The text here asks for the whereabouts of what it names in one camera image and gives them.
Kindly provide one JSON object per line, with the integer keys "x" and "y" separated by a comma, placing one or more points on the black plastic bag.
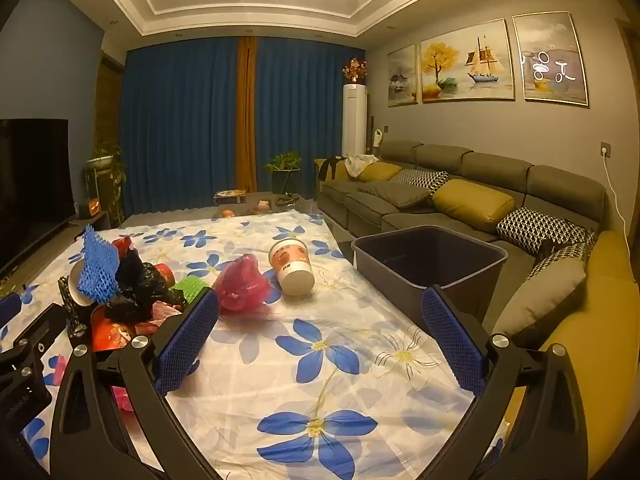
{"x": 135, "y": 280}

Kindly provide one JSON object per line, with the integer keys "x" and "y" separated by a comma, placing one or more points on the black television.
{"x": 30, "y": 185}

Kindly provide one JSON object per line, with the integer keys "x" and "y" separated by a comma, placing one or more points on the wall socket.
{"x": 605, "y": 149}

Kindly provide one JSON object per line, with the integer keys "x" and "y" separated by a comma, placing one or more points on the potted plant dark pot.
{"x": 285, "y": 175}

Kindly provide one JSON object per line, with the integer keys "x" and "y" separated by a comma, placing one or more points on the flat grey pillow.
{"x": 395, "y": 195}

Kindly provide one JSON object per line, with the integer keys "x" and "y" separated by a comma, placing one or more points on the pink pig toy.
{"x": 263, "y": 206}

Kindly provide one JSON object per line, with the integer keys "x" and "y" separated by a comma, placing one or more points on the blue curtain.
{"x": 180, "y": 125}
{"x": 305, "y": 110}

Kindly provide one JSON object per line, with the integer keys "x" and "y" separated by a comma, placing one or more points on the grey and yellow sofa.
{"x": 490, "y": 165}

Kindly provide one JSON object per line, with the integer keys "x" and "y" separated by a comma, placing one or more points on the printed flat box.
{"x": 229, "y": 197}

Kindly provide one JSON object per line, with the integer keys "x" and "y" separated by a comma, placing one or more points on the red round container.
{"x": 164, "y": 274}

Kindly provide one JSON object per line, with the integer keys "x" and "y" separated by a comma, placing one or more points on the white standing air conditioner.
{"x": 354, "y": 120}

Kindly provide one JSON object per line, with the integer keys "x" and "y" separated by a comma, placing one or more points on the orange speaker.
{"x": 93, "y": 206}

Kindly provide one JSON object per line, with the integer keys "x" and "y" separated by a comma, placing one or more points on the black white patterned pillow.
{"x": 540, "y": 230}
{"x": 425, "y": 180}
{"x": 560, "y": 260}

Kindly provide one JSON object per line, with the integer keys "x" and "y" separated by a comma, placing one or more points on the potted plant white pot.
{"x": 100, "y": 161}

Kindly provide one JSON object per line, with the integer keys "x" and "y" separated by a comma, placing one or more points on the white paper bowl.
{"x": 80, "y": 290}

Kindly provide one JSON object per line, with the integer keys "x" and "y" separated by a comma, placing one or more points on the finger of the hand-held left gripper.
{"x": 9, "y": 310}

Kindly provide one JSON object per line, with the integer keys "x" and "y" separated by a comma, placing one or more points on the orange curtain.
{"x": 246, "y": 110}

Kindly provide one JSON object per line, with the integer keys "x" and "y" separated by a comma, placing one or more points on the small grey painting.
{"x": 402, "y": 75}

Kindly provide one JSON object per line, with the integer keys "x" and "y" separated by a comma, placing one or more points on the grey plastic bin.
{"x": 400, "y": 265}

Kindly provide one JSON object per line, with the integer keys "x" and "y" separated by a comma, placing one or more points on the green foam net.
{"x": 192, "y": 287}

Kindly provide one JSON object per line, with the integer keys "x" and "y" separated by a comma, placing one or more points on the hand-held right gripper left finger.
{"x": 186, "y": 342}

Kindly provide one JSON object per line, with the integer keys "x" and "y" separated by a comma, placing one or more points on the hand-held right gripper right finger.
{"x": 452, "y": 340}

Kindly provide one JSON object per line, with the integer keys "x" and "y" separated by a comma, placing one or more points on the red snack bag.
{"x": 110, "y": 332}

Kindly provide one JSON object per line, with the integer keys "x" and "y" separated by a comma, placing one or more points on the sailboat and tree painting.
{"x": 465, "y": 62}

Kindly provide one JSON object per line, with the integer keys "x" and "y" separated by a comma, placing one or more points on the blue foam net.
{"x": 100, "y": 270}

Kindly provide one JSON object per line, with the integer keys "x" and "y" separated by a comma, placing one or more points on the dark bowl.
{"x": 287, "y": 200}

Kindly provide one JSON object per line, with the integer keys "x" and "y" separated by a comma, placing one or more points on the artificial flower decoration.
{"x": 354, "y": 71}

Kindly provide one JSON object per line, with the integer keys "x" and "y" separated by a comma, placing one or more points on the pink plastic wrapper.
{"x": 121, "y": 397}
{"x": 56, "y": 370}

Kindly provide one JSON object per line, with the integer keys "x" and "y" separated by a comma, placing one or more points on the white orange paper cup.
{"x": 295, "y": 275}

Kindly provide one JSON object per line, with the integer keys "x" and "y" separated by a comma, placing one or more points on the grey television cabinet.
{"x": 87, "y": 227}

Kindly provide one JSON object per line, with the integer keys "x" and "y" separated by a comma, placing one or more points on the black clothing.
{"x": 330, "y": 167}

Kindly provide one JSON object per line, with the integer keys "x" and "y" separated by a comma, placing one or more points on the large yellow pillow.
{"x": 472, "y": 202}

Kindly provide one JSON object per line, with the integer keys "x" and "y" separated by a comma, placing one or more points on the blue floral bed sheet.
{"x": 300, "y": 305}

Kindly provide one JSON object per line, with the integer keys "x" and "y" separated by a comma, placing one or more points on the glass coffee table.
{"x": 300, "y": 209}

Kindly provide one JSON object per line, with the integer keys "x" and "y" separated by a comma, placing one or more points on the wooden door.
{"x": 107, "y": 110}

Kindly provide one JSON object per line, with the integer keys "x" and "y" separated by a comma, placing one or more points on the grey painting with glare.
{"x": 550, "y": 60}

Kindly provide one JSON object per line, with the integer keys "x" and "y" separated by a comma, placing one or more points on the small yellow pillow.
{"x": 380, "y": 172}

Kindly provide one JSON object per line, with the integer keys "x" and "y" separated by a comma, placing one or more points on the white cloth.
{"x": 361, "y": 165}

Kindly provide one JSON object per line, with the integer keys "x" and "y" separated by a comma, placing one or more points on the gold plant stand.
{"x": 100, "y": 190}

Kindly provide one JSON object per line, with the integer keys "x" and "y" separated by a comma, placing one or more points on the pale pink plastic bag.
{"x": 162, "y": 312}

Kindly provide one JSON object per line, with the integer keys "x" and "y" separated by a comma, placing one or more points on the large grey pillow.
{"x": 540, "y": 300}

